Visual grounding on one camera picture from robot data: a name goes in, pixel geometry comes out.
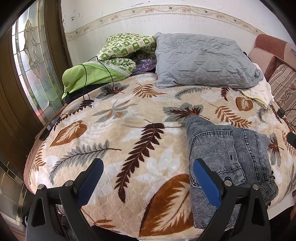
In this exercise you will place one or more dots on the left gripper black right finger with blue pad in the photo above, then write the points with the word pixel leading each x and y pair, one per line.
pixel 252 222

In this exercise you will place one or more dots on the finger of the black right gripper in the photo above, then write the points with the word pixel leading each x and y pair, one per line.
pixel 291 139

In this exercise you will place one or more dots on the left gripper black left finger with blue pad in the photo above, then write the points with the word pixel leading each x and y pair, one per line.
pixel 56 213

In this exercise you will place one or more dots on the grey denim pants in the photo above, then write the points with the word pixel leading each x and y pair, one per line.
pixel 238 153

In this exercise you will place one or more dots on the cream white cloth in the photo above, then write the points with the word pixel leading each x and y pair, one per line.
pixel 261 93

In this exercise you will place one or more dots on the black remote on bed edge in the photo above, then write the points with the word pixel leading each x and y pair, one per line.
pixel 47 128

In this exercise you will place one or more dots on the brown pink sofa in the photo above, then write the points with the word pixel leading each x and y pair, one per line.
pixel 276 58

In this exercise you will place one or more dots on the beige leaf-print blanket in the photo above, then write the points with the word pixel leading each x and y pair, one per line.
pixel 138 131

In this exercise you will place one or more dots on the grey quilted pillow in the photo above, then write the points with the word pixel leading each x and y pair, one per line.
pixel 190 59

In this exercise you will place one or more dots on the stained glass door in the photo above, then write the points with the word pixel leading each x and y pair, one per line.
pixel 33 63

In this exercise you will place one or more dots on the purple patterned cloth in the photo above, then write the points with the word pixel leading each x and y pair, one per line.
pixel 146 65

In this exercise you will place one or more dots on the green patterned quilt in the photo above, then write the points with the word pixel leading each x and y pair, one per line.
pixel 114 62

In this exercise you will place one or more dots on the black charger with cable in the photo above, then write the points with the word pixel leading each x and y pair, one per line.
pixel 281 113

